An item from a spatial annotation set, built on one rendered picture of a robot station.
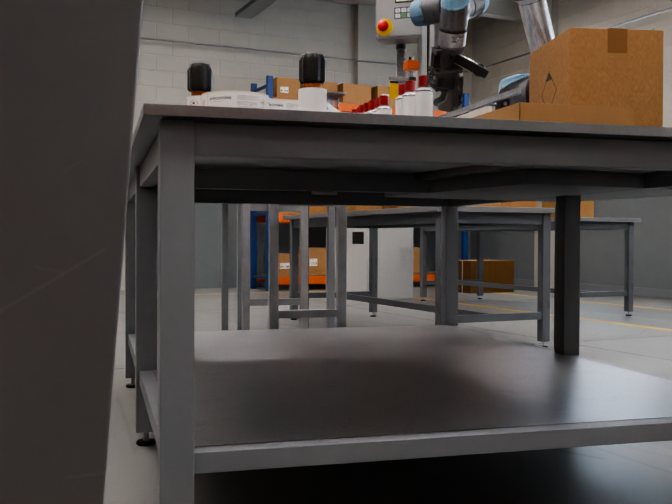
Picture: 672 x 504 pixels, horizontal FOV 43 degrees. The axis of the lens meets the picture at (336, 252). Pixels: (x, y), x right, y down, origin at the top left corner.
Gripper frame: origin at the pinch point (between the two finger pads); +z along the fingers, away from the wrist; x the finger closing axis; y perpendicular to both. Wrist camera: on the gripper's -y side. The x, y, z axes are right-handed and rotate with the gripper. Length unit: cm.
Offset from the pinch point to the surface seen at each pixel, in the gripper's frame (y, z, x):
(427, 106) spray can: 4.5, -0.1, -7.7
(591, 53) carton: -20.0, -26.6, 33.7
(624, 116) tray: -5, -26, 72
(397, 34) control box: -3, -8, -57
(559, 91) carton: -14.7, -16.3, 30.6
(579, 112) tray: 5, -27, 71
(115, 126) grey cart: 97, -70, 171
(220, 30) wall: -60, 199, -825
